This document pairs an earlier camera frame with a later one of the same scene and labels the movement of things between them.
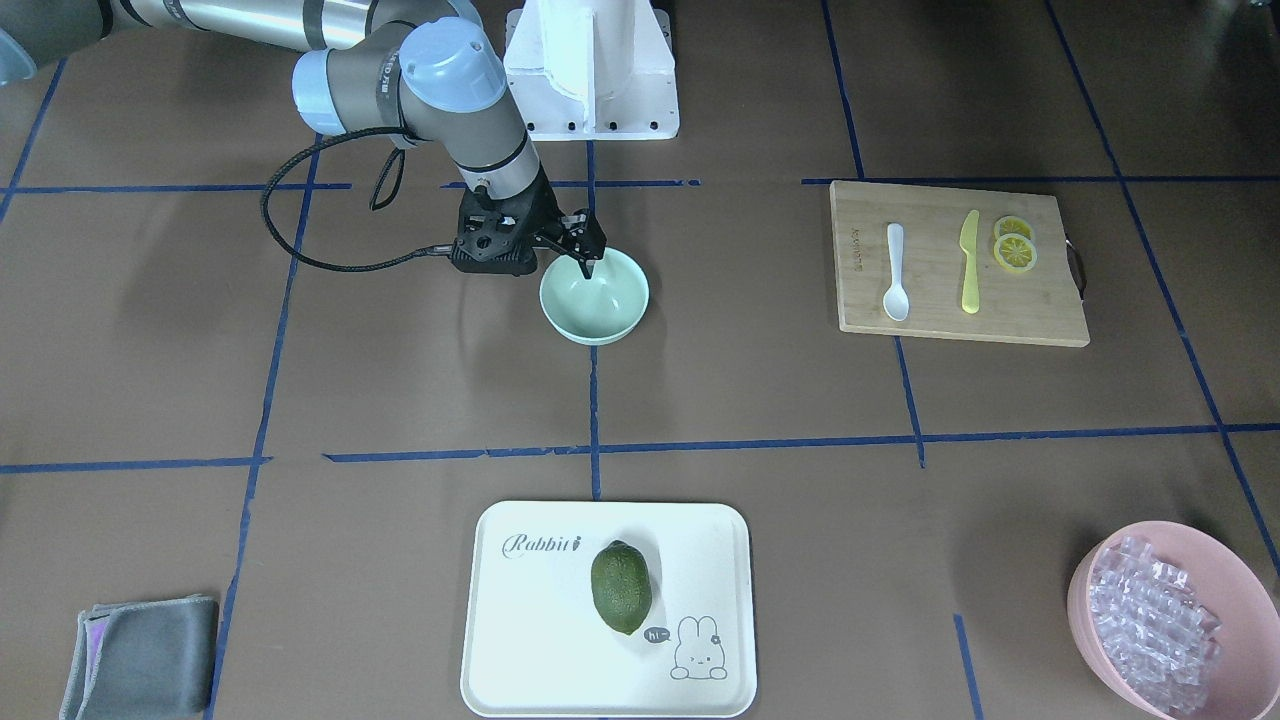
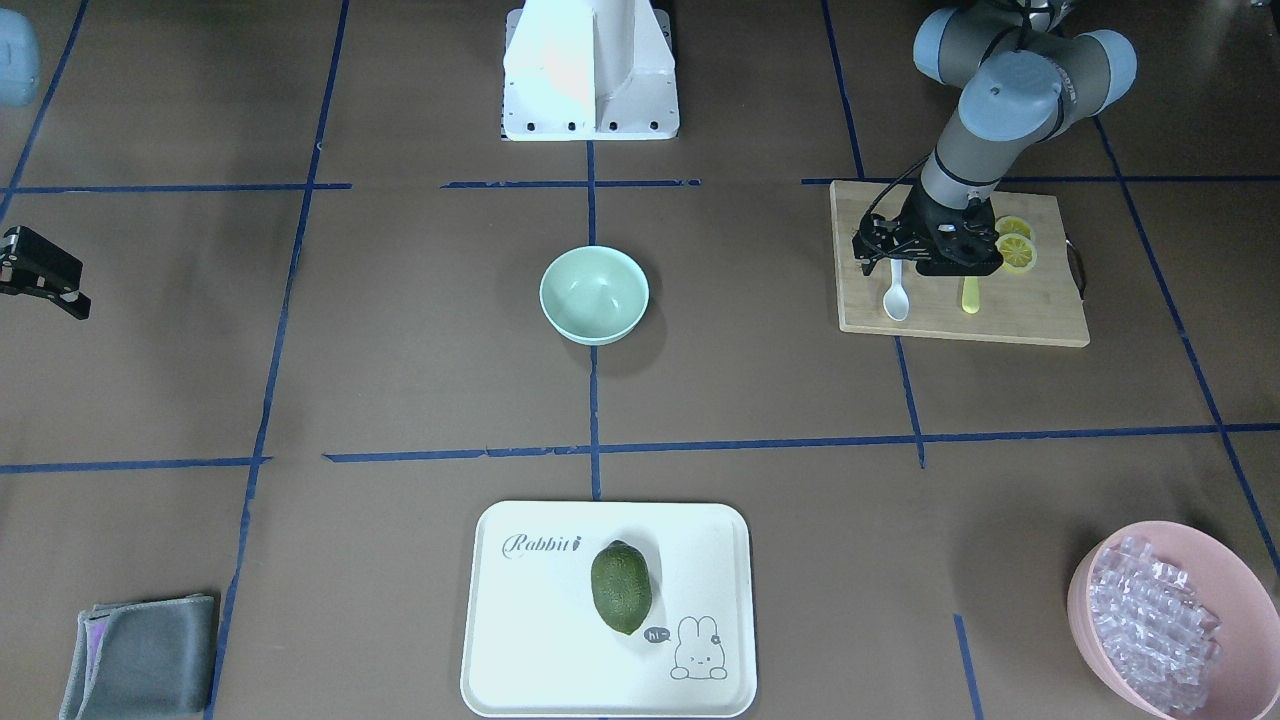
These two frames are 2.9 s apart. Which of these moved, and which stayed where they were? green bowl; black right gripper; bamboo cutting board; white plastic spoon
Moved: black right gripper
Stayed: white plastic spoon; bamboo cutting board; green bowl
